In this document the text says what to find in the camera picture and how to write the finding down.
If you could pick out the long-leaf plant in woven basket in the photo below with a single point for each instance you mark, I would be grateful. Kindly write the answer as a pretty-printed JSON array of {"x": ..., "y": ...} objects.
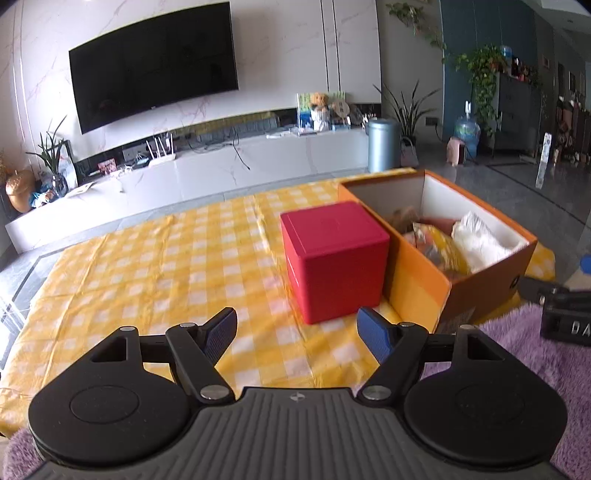
[{"x": 406, "y": 115}]

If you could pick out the pink space heater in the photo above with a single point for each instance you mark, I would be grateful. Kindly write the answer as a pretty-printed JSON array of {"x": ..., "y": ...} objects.
[{"x": 456, "y": 152}]

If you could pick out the yellow cleaning cloth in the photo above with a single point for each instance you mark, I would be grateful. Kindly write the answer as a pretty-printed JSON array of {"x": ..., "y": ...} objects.
[{"x": 445, "y": 249}]

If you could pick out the grey cabinet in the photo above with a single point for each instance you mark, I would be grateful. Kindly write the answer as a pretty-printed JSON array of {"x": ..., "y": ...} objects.
[{"x": 519, "y": 115}]

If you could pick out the small pink photo frame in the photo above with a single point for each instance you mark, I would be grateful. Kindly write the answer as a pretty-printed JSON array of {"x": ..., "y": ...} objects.
[{"x": 106, "y": 167}]

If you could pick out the white marble television console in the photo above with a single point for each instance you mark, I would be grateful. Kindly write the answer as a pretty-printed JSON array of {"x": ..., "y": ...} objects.
[{"x": 207, "y": 180}]

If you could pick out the green picture board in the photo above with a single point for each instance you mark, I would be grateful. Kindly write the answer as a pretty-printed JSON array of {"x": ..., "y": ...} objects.
[{"x": 302, "y": 113}]

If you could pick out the silver trash can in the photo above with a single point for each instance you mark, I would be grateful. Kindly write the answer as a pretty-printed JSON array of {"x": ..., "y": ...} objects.
[{"x": 383, "y": 145}]

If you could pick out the teddy bear in white basket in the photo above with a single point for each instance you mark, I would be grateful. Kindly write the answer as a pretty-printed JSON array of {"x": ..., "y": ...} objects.
[{"x": 319, "y": 110}]

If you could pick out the white antenna router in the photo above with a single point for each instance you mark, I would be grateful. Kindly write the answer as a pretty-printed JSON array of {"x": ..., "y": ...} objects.
[{"x": 161, "y": 159}]

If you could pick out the green plant in glass vase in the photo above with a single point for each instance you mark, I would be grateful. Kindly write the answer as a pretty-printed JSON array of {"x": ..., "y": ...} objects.
[{"x": 53, "y": 154}]

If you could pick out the yellow checked tablecloth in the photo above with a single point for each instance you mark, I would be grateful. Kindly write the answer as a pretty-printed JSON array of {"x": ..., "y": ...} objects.
[{"x": 138, "y": 277}]

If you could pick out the red square box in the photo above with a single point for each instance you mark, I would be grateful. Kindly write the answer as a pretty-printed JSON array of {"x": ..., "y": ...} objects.
[{"x": 337, "y": 258}]

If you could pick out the white terry cloth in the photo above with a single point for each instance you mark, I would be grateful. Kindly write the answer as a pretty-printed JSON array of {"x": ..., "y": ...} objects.
[{"x": 485, "y": 240}]

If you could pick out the brown fluffy towel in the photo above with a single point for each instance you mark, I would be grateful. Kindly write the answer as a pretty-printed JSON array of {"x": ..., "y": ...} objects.
[{"x": 405, "y": 219}]

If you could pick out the blue snack packets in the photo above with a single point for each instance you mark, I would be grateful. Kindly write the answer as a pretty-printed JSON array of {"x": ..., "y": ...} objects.
[{"x": 42, "y": 196}]

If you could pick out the hanging vine plant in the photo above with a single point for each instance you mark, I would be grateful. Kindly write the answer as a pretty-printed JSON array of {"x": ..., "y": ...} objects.
[{"x": 415, "y": 21}]

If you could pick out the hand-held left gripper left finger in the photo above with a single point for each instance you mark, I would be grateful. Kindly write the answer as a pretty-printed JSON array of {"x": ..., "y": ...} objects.
[{"x": 221, "y": 334}]

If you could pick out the orange cardboard box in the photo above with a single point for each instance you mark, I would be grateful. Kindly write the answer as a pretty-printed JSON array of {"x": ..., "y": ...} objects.
[{"x": 415, "y": 286}]

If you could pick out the trailing pothos plant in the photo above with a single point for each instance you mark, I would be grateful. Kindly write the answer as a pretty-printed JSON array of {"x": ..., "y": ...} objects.
[{"x": 482, "y": 74}]

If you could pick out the purple fluffy blanket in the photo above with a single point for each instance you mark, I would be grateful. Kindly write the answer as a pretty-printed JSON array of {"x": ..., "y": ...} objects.
[{"x": 531, "y": 364}]

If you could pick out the round hand fan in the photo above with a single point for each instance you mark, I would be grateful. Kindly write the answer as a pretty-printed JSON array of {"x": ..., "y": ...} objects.
[{"x": 340, "y": 110}]

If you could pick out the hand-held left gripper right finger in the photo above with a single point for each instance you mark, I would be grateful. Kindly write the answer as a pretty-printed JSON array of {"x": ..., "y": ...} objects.
[{"x": 374, "y": 334}]

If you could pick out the white leaning sign board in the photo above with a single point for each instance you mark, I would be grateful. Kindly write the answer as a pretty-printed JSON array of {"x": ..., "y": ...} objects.
[{"x": 544, "y": 159}]

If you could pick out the white paper bag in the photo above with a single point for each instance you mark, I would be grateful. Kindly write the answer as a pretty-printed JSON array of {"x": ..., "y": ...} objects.
[{"x": 69, "y": 170}]

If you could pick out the black wall television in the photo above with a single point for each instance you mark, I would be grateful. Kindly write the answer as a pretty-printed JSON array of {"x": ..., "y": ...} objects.
[{"x": 152, "y": 64}]

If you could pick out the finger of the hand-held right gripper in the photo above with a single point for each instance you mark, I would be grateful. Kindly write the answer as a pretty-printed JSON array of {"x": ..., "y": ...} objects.
[{"x": 538, "y": 288}]

